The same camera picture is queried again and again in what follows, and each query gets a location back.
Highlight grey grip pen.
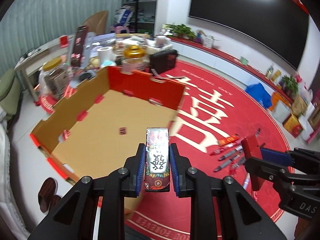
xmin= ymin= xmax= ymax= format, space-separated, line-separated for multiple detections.
xmin=218 ymin=146 xmax=242 ymax=161
xmin=213 ymin=154 xmax=242 ymax=172

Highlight thin black marker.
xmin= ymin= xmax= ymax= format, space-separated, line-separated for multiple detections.
xmin=255 ymin=128 xmax=261 ymax=137

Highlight patterned rectangular card pack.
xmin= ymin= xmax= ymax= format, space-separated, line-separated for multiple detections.
xmin=144 ymin=127 xmax=170 ymax=192

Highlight red cylindrical tube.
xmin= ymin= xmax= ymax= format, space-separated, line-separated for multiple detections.
xmin=218 ymin=134 xmax=240 ymax=147

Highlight clear red gel pen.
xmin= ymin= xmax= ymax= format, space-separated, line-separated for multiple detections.
xmin=209 ymin=142 xmax=241 ymax=156

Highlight red pen pink grip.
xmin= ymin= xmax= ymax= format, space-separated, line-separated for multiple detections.
xmin=229 ymin=160 xmax=239 ymax=178

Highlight white blue patterned pen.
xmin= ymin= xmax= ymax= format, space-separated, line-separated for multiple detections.
xmin=242 ymin=173 xmax=250 ymax=190

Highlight red gift box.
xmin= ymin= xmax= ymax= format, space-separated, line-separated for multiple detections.
xmin=283 ymin=114 xmax=303 ymax=138

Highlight round red wedding rug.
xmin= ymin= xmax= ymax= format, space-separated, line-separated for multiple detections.
xmin=37 ymin=60 xmax=296 ymax=240

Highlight blue plastic bag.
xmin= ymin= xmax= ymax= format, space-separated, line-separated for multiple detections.
xmin=245 ymin=83 xmax=272 ymax=109

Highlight red cardboard fruit box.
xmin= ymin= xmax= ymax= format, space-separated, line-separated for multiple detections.
xmin=30 ymin=65 xmax=187 ymax=218

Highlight potted plant right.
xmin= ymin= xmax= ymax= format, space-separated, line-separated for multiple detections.
xmin=281 ymin=75 xmax=298 ymax=99

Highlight brown slippers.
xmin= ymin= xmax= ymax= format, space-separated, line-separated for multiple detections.
xmin=37 ymin=178 xmax=62 ymax=213

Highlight black radio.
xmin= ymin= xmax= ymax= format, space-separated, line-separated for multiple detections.
xmin=149 ymin=49 xmax=178 ymax=74

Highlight gold lid glass jar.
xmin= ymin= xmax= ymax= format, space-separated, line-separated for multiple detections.
xmin=121 ymin=45 xmax=149 ymax=73

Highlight white toilet paper roll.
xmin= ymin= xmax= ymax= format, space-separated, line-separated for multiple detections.
xmin=97 ymin=47 xmax=114 ymax=64

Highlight small doll figurine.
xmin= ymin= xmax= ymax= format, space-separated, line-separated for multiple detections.
xmin=194 ymin=30 xmax=206 ymax=44

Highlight white mug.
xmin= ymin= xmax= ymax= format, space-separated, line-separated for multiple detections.
xmin=155 ymin=35 xmax=171 ymax=48

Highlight yellow lid plastic jar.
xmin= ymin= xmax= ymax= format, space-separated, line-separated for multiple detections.
xmin=39 ymin=57 xmax=69 ymax=100

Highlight green potted plant left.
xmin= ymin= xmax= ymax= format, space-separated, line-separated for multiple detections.
xmin=162 ymin=24 xmax=196 ymax=40

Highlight large black tv screen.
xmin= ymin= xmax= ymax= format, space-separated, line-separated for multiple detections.
xmin=189 ymin=0 xmax=309 ymax=69

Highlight pink plastic stool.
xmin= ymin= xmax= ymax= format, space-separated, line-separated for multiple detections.
xmin=110 ymin=25 xmax=130 ymax=34

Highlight smartphone on stand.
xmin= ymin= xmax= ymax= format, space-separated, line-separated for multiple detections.
xmin=71 ymin=25 xmax=88 ymax=67

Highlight white side table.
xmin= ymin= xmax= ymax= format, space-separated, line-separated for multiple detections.
xmin=14 ymin=35 xmax=73 ymax=106

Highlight green sofa cushion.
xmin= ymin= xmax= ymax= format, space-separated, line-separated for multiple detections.
xmin=0 ymin=69 xmax=21 ymax=121

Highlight brown chair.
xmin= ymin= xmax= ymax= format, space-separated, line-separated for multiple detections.
xmin=82 ymin=10 xmax=108 ymax=35

